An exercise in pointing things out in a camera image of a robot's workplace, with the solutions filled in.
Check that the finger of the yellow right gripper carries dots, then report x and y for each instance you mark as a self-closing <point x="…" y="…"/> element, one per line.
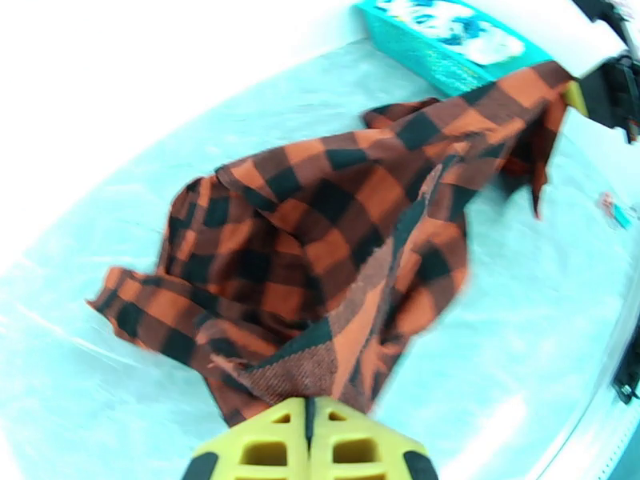
<point x="576" y="98"/>

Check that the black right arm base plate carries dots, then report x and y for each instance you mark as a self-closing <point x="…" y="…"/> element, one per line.
<point x="627" y="368"/>

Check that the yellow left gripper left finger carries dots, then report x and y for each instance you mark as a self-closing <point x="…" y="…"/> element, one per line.
<point x="295" y="433"/>

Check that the small red teal clip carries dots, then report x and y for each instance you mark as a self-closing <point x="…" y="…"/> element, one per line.
<point x="617" y="211"/>

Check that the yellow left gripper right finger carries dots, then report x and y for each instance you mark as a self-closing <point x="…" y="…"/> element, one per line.
<point x="325" y="433"/>

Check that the aluminium rail frame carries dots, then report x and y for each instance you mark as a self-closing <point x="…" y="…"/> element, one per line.
<point x="590" y="423"/>

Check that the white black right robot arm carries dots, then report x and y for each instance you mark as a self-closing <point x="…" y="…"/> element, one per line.
<point x="590" y="48"/>

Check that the red black plaid shirt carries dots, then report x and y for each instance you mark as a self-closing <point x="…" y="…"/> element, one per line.
<point x="320" y="218"/>

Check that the teal plastic basket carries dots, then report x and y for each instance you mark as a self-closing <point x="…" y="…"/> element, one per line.
<point x="425" y="53"/>

